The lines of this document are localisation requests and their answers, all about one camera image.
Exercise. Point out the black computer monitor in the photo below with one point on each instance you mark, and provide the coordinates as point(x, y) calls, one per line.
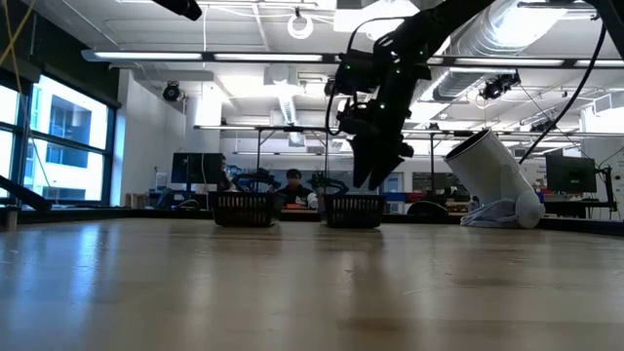
point(196, 168)
point(570, 174)

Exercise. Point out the white crumpled cloth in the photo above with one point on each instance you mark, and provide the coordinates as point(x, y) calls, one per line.
point(487, 217)

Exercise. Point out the person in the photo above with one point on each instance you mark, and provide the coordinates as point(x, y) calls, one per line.
point(295, 191)
point(225, 176)

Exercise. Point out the silver ventilation duct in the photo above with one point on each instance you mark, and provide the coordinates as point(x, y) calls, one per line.
point(487, 34)

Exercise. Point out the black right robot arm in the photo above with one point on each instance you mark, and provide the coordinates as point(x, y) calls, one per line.
point(424, 29)

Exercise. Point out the long ceiling light fixture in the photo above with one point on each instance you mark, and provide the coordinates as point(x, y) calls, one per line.
point(209, 56)
point(507, 62)

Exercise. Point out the black aluminium table frame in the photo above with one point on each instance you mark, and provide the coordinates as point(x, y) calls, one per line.
point(122, 214)

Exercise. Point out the black slotted plastic basket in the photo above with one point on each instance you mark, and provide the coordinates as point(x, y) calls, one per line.
point(242, 209)
point(354, 211)

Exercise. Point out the black ceiling camera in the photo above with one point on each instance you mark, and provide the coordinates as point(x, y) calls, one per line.
point(171, 91)
point(499, 84)

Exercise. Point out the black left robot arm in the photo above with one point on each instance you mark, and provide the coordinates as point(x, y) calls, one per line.
point(180, 7)

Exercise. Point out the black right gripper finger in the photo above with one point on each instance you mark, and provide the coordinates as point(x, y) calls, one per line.
point(387, 168)
point(363, 163)

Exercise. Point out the large glass window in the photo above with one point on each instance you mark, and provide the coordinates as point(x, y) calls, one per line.
point(68, 146)

